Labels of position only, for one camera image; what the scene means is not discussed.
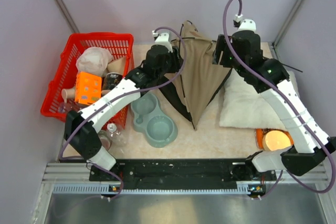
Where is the beige fabric pet tent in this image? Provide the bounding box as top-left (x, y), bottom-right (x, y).
top-left (160, 24), bottom-right (230, 128)

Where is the black tent pole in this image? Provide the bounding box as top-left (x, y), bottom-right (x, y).
top-left (181, 35), bottom-right (304, 73)
top-left (180, 20), bottom-right (197, 130)

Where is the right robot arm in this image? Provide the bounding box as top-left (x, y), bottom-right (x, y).
top-left (213, 30), bottom-right (335, 180)

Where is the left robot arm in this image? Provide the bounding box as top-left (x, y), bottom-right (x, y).
top-left (64, 44), bottom-right (187, 180)

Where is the grey-green double pet bowl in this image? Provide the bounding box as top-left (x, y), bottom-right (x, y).
top-left (130, 92), bottom-right (178, 148)

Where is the white fluffy cushion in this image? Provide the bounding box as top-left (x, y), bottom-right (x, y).
top-left (219, 69), bottom-right (286, 131)

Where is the brown paper cone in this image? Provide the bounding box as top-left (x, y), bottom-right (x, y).
top-left (107, 57), bottom-right (129, 75)

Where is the black instant noodle cup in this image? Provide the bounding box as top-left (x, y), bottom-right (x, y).
top-left (102, 72), bottom-right (123, 90)

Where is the pink white plastic bag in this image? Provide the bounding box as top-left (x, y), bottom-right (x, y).
top-left (76, 47), bottom-right (113, 77)

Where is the orange cardboard box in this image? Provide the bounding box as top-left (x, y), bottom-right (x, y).
top-left (75, 72), bottom-right (102, 105)

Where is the clear plastic bottle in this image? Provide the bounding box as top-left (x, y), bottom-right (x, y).
top-left (106, 123), bottom-right (127, 146)

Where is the steel bowl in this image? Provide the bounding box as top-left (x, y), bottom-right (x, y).
top-left (98, 131), bottom-right (112, 151)

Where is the red plastic basket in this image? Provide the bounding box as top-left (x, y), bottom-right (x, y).
top-left (40, 32), bottom-right (134, 122)

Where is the beige paper cup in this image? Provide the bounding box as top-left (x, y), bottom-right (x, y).
top-left (61, 87), bottom-right (76, 103)

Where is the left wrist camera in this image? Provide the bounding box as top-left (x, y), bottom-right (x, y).
top-left (152, 31), bottom-right (173, 52)

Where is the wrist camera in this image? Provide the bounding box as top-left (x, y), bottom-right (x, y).
top-left (152, 31), bottom-right (173, 52)
top-left (233, 14), bottom-right (256, 32)

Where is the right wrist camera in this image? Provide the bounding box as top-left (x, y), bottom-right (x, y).
top-left (233, 14), bottom-right (256, 32)

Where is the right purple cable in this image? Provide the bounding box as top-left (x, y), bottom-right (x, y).
top-left (223, 0), bottom-right (334, 193)

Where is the purple cable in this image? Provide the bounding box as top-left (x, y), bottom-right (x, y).
top-left (223, 0), bottom-right (334, 193)
top-left (58, 26), bottom-right (187, 162)

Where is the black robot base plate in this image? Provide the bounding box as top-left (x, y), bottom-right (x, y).
top-left (89, 158), bottom-right (278, 190)

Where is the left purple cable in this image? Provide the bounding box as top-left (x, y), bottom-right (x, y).
top-left (58, 26), bottom-right (187, 162)

